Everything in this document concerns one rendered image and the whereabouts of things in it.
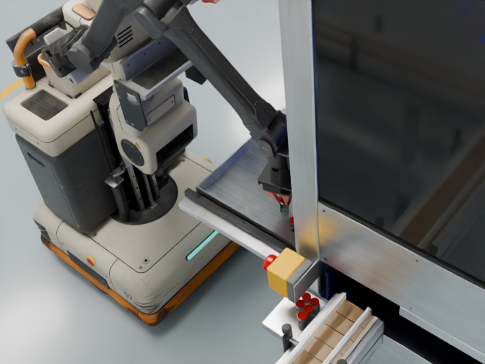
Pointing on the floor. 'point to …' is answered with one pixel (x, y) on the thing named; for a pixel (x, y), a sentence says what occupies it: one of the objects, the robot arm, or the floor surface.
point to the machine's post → (302, 126)
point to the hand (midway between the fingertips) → (284, 201)
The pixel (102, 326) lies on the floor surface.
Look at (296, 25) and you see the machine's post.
